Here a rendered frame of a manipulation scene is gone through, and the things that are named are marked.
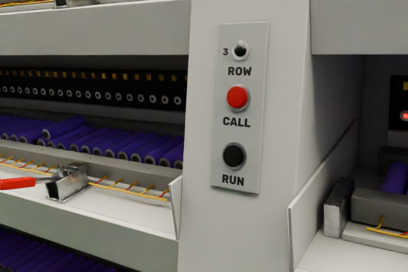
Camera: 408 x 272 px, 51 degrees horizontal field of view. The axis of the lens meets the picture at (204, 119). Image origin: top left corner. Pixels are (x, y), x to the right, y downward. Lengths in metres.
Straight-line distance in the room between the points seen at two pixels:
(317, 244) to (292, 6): 0.18
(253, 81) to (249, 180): 0.07
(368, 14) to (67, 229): 0.33
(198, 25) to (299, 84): 0.09
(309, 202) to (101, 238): 0.20
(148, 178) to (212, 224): 0.11
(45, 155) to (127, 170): 0.13
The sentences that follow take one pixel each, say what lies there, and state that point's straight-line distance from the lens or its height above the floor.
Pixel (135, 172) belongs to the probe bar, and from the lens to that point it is 0.43.
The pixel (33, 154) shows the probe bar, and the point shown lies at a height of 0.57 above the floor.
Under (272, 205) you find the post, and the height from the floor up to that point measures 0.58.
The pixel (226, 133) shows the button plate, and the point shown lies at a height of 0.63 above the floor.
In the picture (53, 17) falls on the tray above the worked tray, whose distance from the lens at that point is 0.46.
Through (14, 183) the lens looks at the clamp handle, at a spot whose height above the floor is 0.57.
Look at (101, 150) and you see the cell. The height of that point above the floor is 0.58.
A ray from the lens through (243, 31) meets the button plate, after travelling 0.31.
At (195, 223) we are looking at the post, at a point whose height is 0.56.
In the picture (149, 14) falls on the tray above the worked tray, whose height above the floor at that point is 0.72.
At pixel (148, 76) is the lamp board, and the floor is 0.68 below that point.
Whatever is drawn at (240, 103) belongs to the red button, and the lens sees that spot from 0.30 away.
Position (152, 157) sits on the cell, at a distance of 0.48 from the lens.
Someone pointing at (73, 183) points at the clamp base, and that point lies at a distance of 0.46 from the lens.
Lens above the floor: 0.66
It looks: 3 degrees down
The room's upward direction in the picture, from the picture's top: 3 degrees clockwise
